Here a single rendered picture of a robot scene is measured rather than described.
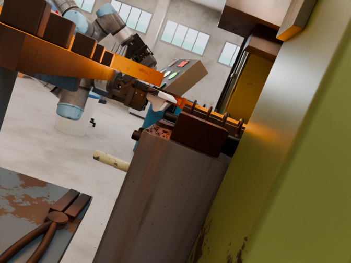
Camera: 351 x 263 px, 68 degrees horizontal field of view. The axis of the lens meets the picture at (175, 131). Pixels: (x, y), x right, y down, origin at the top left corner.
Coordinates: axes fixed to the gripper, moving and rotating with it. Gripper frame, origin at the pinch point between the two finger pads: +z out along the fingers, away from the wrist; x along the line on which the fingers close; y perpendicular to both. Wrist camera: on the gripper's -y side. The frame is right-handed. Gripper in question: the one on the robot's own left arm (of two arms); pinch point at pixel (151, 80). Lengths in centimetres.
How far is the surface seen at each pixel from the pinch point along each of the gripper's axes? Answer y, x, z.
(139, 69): -12, -78, -19
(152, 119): 0, 221, 92
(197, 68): 19.2, -6.9, 8.0
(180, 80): 9.5, -6.9, 7.2
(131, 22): 170, 746, -12
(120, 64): -14, -77, -22
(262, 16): 24, -58, -7
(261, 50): 21, -56, 1
